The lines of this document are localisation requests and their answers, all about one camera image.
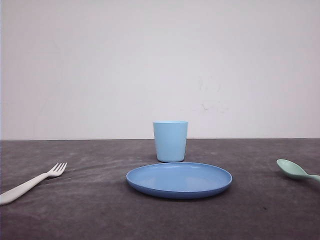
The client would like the mint green plastic spoon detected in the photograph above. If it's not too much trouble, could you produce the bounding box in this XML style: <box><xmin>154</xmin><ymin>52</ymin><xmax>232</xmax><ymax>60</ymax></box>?
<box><xmin>276</xmin><ymin>159</ymin><xmax>320</xmax><ymax>182</ymax></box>

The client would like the light blue plastic cup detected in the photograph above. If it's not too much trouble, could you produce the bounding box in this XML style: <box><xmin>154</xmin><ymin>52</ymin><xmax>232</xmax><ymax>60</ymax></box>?
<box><xmin>152</xmin><ymin>120</ymin><xmax>188</xmax><ymax>163</ymax></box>

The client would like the white plastic fork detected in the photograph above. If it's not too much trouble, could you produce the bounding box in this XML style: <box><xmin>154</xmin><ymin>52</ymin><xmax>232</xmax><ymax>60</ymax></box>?
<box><xmin>0</xmin><ymin>162</ymin><xmax>68</xmax><ymax>206</ymax></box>

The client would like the blue plastic plate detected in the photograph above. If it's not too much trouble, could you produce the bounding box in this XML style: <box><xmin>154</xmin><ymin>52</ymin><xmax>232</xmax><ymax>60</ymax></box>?
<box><xmin>126</xmin><ymin>162</ymin><xmax>233</xmax><ymax>199</ymax></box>

